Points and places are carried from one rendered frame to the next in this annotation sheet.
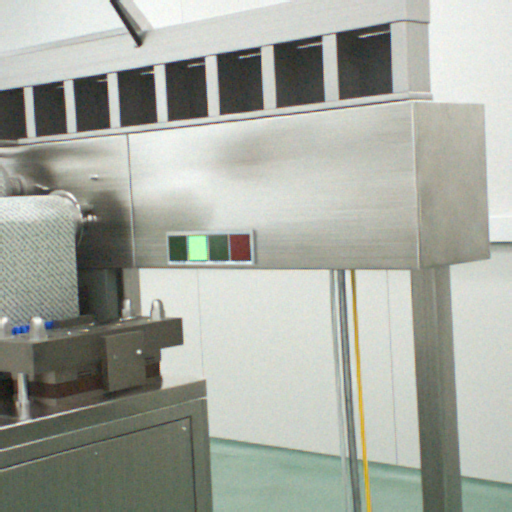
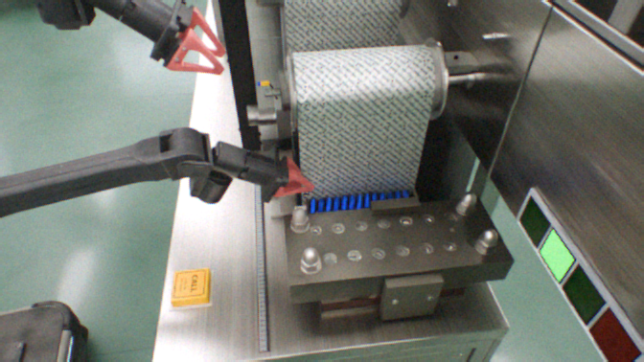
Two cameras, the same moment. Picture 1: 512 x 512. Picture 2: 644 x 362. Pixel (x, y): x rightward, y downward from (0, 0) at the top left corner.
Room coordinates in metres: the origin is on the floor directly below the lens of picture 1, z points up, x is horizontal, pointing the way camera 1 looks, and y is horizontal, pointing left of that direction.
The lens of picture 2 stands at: (1.78, 0.13, 1.65)
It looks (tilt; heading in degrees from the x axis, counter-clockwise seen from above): 43 degrees down; 41
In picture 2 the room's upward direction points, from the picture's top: straight up
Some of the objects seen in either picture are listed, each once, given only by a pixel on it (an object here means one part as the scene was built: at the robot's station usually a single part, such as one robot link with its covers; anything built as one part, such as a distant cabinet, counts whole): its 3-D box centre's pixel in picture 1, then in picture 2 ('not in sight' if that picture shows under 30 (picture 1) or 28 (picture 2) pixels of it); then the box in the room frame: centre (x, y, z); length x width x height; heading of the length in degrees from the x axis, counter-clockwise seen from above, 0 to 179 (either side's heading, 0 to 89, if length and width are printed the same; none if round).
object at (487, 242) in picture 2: (157, 309); (488, 238); (2.34, 0.22, 1.05); 0.04 x 0.04 x 0.04
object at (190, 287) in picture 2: not in sight; (191, 286); (1.97, 0.64, 0.91); 0.07 x 0.07 x 0.02; 48
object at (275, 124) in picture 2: not in sight; (277, 162); (2.24, 0.65, 1.05); 0.06 x 0.05 x 0.31; 138
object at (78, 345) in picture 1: (88, 342); (391, 246); (2.25, 0.36, 1.00); 0.40 x 0.16 x 0.06; 138
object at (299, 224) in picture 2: (3, 327); (299, 217); (2.15, 0.51, 1.05); 0.04 x 0.04 x 0.04
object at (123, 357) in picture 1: (124, 360); (410, 298); (2.20, 0.28, 0.96); 0.10 x 0.03 x 0.11; 138
